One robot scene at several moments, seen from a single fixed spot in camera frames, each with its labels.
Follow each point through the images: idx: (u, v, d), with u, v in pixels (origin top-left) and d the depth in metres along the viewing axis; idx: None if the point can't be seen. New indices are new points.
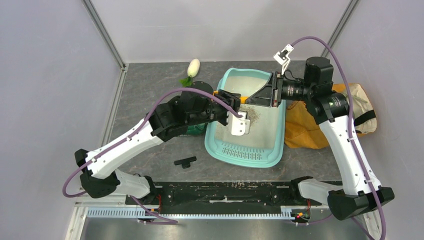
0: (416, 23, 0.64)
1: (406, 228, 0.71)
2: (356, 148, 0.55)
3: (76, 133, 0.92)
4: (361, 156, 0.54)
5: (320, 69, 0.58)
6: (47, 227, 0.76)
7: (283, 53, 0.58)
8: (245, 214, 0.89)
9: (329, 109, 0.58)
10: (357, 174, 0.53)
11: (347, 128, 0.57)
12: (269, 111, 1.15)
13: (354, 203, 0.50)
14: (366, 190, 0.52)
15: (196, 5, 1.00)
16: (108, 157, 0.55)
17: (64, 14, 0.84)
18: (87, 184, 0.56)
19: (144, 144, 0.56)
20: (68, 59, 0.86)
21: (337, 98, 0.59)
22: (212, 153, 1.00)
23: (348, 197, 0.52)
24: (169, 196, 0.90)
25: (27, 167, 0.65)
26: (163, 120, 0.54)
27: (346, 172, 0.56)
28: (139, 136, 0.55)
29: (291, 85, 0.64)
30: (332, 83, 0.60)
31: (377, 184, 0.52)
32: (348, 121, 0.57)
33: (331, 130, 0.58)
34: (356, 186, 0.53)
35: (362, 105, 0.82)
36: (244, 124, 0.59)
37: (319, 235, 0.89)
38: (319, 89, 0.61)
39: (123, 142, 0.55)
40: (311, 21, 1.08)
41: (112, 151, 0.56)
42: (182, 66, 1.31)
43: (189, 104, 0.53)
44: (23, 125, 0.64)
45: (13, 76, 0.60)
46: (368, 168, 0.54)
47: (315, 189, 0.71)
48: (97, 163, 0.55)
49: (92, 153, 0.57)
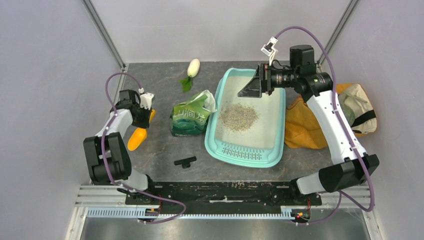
0: (416, 23, 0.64)
1: (406, 229, 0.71)
2: (340, 119, 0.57)
3: (77, 133, 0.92)
4: (345, 125, 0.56)
5: (301, 51, 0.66)
6: (47, 227, 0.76)
7: (269, 45, 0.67)
8: (245, 214, 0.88)
9: (314, 86, 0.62)
10: (342, 142, 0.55)
11: (331, 101, 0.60)
12: (268, 111, 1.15)
13: (340, 169, 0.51)
14: (352, 156, 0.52)
15: (196, 5, 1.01)
16: (114, 126, 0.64)
17: (64, 13, 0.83)
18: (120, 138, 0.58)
19: (125, 118, 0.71)
20: (68, 59, 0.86)
21: (322, 77, 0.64)
22: (212, 153, 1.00)
23: (335, 166, 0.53)
24: (169, 195, 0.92)
25: (27, 166, 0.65)
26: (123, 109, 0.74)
27: (333, 143, 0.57)
28: (120, 112, 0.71)
29: (279, 73, 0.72)
30: (314, 63, 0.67)
31: (363, 151, 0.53)
32: (332, 95, 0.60)
33: (317, 104, 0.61)
34: (341, 153, 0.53)
35: (362, 105, 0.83)
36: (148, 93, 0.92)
37: (319, 234, 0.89)
38: (304, 68, 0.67)
39: (114, 117, 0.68)
40: (312, 20, 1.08)
41: (113, 122, 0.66)
42: (182, 66, 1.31)
43: (129, 94, 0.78)
44: (23, 124, 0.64)
45: (12, 75, 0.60)
46: (353, 136, 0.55)
47: (312, 178, 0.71)
48: (111, 129, 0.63)
49: (99, 132, 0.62)
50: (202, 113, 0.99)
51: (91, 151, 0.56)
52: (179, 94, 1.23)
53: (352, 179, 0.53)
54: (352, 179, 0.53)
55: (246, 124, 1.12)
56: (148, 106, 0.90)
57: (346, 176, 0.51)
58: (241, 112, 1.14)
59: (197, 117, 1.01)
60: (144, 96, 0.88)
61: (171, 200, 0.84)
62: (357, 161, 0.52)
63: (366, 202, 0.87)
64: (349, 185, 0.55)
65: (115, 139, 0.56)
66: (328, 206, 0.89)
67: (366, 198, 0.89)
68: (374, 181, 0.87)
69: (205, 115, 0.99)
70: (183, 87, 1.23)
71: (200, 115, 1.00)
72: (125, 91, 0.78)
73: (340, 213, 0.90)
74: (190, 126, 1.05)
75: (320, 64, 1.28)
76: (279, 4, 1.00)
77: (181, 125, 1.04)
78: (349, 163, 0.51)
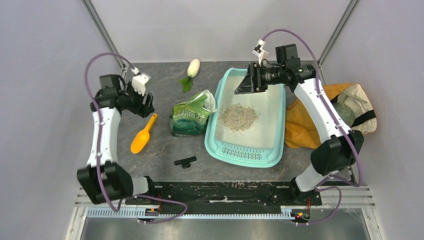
0: (416, 23, 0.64)
1: (406, 229, 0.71)
2: (325, 101, 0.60)
3: (77, 133, 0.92)
4: (330, 107, 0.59)
5: (285, 47, 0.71)
6: (47, 227, 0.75)
7: (258, 47, 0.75)
8: (245, 214, 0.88)
9: (299, 74, 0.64)
10: (328, 121, 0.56)
11: (315, 87, 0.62)
12: (269, 112, 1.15)
13: (328, 146, 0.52)
14: (338, 134, 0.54)
15: (196, 5, 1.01)
16: (106, 143, 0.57)
17: (64, 14, 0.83)
18: (118, 169, 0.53)
19: (114, 120, 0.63)
20: (68, 59, 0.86)
21: (306, 67, 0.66)
22: (212, 153, 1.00)
23: (323, 144, 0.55)
24: (169, 195, 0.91)
25: (27, 165, 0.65)
26: (105, 100, 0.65)
27: (320, 124, 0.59)
28: (107, 116, 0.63)
29: (268, 71, 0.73)
30: (298, 57, 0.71)
31: (348, 128, 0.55)
32: (316, 82, 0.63)
33: (302, 91, 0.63)
34: (328, 131, 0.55)
35: (362, 105, 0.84)
36: (142, 75, 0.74)
37: (319, 234, 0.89)
38: (289, 62, 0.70)
39: (102, 128, 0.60)
40: (311, 20, 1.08)
41: (103, 138, 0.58)
42: (182, 66, 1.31)
43: (111, 79, 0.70)
44: (23, 125, 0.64)
45: (12, 75, 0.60)
46: (338, 116, 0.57)
47: (308, 171, 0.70)
48: (104, 153, 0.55)
49: (91, 158, 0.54)
50: (202, 113, 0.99)
51: (89, 182, 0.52)
52: (179, 94, 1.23)
53: (340, 157, 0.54)
54: (341, 159, 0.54)
55: (246, 124, 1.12)
56: (142, 91, 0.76)
57: (334, 152, 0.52)
58: (242, 113, 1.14)
59: (197, 117, 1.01)
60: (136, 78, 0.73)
61: (172, 201, 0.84)
62: (344, 138, 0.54)
63: (366, 202, 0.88)
64: (340, 167, 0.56)
65: (113, 174, 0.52)
66: (328, 206, 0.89)
67: (366, 198, 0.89)
68: (374, 181, 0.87)
69: (205, 115, 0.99)
70: (183, 87, 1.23)
71: (200, 115, 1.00)
72: (107, 77, 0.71)
73: (340, 213, 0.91)
74: (190, 126, 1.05)
75: (320, 64, 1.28)
76: (279, 4, 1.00)
77: (181, 125, 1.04)
78: (335, 139, 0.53)
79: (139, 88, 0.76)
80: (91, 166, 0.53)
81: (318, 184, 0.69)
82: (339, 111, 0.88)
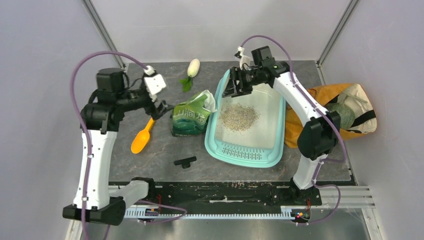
0: (416, 23, 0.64)
1: (406, 229, 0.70)
2: (301, 89, 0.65)
3: (77, 133, 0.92)
4: (305, 93, 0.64)
5: (259, 49, 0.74)
6: (47, 227, 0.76)
7: (238, 53, 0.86)
8: (245, 214, 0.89)
9: (275, 71, 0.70)
10: (306, 106, 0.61)
11: (290, 79, 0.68)
12: (269, 112, 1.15)
13: (310, 128, 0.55)
14: (316, 115, 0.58)
15: (196, 5, 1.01)
16: (94, 184, 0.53)
17: (64, 14, 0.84)
18: (104, 216, 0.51)
19: (106, 147, 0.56)
20: (68, 60, 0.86)
21: (281, 64, 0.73)
22: (212, 153, 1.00)
23: (305, 128, 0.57)
24: (169, 196, 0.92)
25: (27, 165, 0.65)
26: (99, 113, 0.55)
27: (299, 111, 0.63)
28: (97, 144, 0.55)
29: (247, 73, 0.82)
30: (273, 57, 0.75)
31: (325, 109, 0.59)
32: (290, 74, 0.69)
33: (279, 84, 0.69)
34: (307, 115, 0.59)
35: (363, 105, 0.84)
36: (156, 79, 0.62)
37: (319, 234, 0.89)
38: (264, 63, 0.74)
39: (90, 162, 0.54)
40: (311, 20, 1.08)
41: (91, 177, 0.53)
42: (182, 66, 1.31)
43: (109, 81, 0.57)
44: (22, 125, 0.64)
45: (12, 76, 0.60)
46: (314, 100, 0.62)
47: (302, 164, 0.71)
48: (90, 198, 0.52)
49: (77, 199, 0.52)
50: (202, 113, 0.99)
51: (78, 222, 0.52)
52: (179, 94, 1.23)
53: (324, 139, 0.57)
54: (324, 140, 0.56)
55: (246, 124, 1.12)
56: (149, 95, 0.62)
57: (315, 133, 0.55)
58: (242, 113, 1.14)
59: (197, 117, 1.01)
60: (146, 79, 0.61)
61: (172, 207, 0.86)
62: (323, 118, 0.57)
63: (367, 202, 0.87)
64: (325, 149, 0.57)
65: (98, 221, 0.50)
66: (328, 206, 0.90)
67: (366, 198, 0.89)
68: (375, 181, 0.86)
69: (205, 115, 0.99)
70: (183, 87, 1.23)
71: (200, 115, 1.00)
72: (105, 77, 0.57)
73: (340, 213, 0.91)
74: (190, 126, 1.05)
75: (320, 64, 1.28)
76: (279, 4, 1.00)
77: (181, 125, 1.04)
78: (314, 121, 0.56)
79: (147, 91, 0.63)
80: (77, 208, 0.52)
81: (313, 175, 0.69)
82: (339, 111, 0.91)
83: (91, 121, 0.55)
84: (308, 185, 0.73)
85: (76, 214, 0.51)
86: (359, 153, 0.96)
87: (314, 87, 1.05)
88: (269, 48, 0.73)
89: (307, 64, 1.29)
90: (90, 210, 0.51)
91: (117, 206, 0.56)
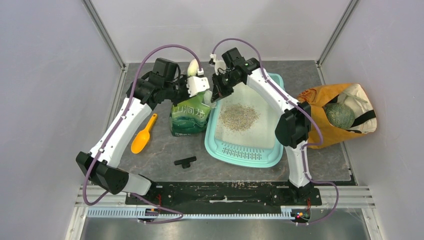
0: (416, 23, 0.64)
1: (406, 229, 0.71)
2: (273, 85, 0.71)
3: (77, 133, 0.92)
4: (277, 87, 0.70)
5: (228, 51, 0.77)
6: (47, 226, 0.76)
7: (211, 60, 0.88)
8: (245, 214, 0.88)
9: (247, 69, 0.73)
10: (279, 100, 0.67)
11: (262, 74, 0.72)
12: (269, 112, 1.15)
13: (285, 119, 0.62)
14: (289, 107, 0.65)
15: (196, 5, 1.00)
16: (114, 141, 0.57)
17: (64, 14, 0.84)
18: (108, 174, 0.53)
19: (138, 117, 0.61)
20: (68, 59, 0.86)
21: (251, 61, 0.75)
22: (212, 153, 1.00)
23: (280, 119, 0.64)
24: (169, 196, 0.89)
25: (27, 165, 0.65)
26: (145, 88, 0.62)
27: (274, 104, 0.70)
28: (132, 110, 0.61)
29: (223, 76, 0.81)
30: (241, 56, 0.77)
31: (296, 101, 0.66)
32: (261, 70, 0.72)
33: (253, 80, 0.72)
34: (281, 108, 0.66)
35: (363, 105, 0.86)
36: (204, 81, 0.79)
37: (319, 235, 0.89)
38: (234, 64, 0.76)
39: (121, 122, 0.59)
40: (311, 20, 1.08)
41: (115, 134, 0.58)
42: (182, 66, 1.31)
43: (165, 67, 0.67)
44: (23, 124, 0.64)
45: (13, 76, 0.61)
46: (285, 93, 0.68)
47: (290, 161, 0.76)
48: (106, 152, 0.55)
49: (95, 148, 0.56)
50: (201, 109, 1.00)
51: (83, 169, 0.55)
52: None
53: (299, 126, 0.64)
54: (298, 128, 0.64)
55: (246, 124, 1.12)
56: (192, 92, 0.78)
57: (291, 123, 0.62)
58: (242, 113, 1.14)
59: (196, 114, 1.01)
60: (196, 78, 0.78)
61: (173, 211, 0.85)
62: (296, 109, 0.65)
63: (366, 202, 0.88)
64: (300, 136, 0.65)
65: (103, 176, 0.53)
66: (328, 206, 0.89)
67: (366, 198, 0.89)
68: (375, 181, 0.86)
69: (205, 111, 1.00)
70: None
71: (199, 111, 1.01)
72: (163, 63, 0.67)
73: (340, 213, 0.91)
74: (189, 125, 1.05)
75: (320, 64, 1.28)
76: (279, 4, 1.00)
77: (180, 123, 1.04)
78: (288, 113, 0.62)
79: (191, 88, 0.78)
80: (90, 156, 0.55)
81: (303, 168, 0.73)
82: (340, 111, 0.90)
83: (136, 92, 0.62)
84: (304, 181, 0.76)
85: (87, 162, 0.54)
86: (358, 153, 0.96)
87: (314, 87, 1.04)
88: (236, 48, 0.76)
89: (307, 64, 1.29)
90: (100, 162, 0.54)
91: (121, 177, 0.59)
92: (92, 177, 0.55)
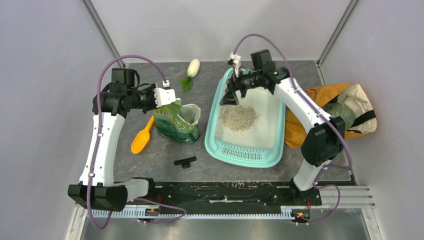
0: (416, 23, 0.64)
1: (406, 228, 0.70)
2: (303, 96, 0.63)
3: (77, 133, 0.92)
4: (307, 99, 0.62)
5: (259, 53, 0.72)
6: (47, 227, 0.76)
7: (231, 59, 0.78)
8: (245, 214, 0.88)
9: (275, 77, 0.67)
10: (309, 112, 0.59)
11: (292, 84, 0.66)
12: (269, 111, 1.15)
13: (314, 134, 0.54)
14: (320, 121, 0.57)
15: (196, 5, 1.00)
16: (101, 161, 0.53)
17: (64, 14, 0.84)
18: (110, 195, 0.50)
19: (115, 129, 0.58)
20: (68, 60, 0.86)
21: (281, 69, 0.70)
22: (212, 153, 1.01)
23: (309, 134, 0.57)
24: (169, 196, 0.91)
25: (28, 165, 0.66)
26: (112, 98, 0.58)
27: (301, 116, 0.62)
28: (106, 125, 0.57)
29: (246, 77, 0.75)
30: (272, 61, 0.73)
31: (328, 115, 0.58)
32: (291, 80, 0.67)
33: (281, 90, 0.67)
34: (310, 121, 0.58)
35: (363, 105, 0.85)
36: (169, 93, 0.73)
37: (319, 235, 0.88)
38: (263, 68, 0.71)
39: (100, 140, 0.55)
40: (311, 21, 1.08)
41: (99, 154, 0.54)
42: (182, 66, 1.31)
43: (123, 75, 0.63)
44: (23, 125, 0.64)
45: (13, 75, 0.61)
46: (317, 106, 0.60)
47: (303, 168, 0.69)
48: (97, 175, 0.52)
49: (84, 176, 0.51)
50: (178, 121, 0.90)
51: (80, 201, 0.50)
52: (178, 94, 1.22)
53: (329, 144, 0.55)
54: (328, 145, 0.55)
55: (246, 124, 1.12)
56: (158, 104, 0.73)
57: (320, 139, 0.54)
58: (242, 113, 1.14)
59: (174, 122, 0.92)
60: (161, 91, 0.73)
61: (173, 207, 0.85)
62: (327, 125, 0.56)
63: (366, 202, 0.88)
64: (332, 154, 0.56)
65: (104, 199, 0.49)
66: (328, 206, 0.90)
67: (366, 198, 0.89)
68: (375, 181, 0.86)
69: (182, 123, 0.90)
70: (183, 87, 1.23)
71: (177, 121, 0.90)
72: (120, 71, 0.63)
73: (340, 213, 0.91)
74: (169, 129, 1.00)
75: (320, 64, 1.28)
76: (279, 4, 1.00)
77: (161, 125, 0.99)
78: (319, 127, 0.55)
79: (157, 100, 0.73)
80: (82, 185, 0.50)
81: (315, 179, 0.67)
82: (339, 112, 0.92)
83: (103, 105, 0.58)
84: (309, 186, 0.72)
85: (82, 192, 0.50)
86: (359, 153, 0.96)
87: (314, 87, 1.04)
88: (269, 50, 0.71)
89: (307, 64, 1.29)
90: (95, 186, 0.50)
91: (121, 191, 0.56)
92: (92, 205, 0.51)
